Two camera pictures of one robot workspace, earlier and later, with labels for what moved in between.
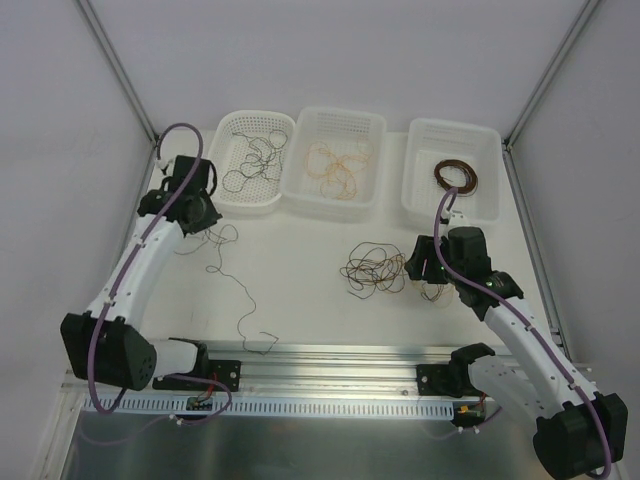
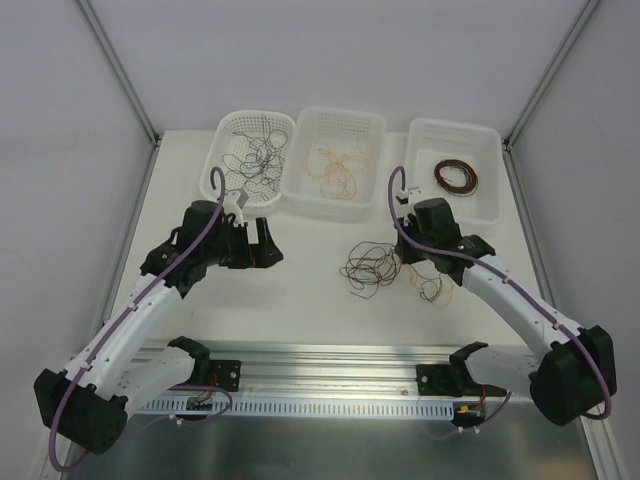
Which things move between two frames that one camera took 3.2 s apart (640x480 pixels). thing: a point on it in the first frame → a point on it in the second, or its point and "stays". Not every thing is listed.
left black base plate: x=227 y=372 stays
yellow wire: x=336 y=173 stays
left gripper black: x=163 y=186 → x=252 y=255
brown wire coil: x=471 y=176 stays
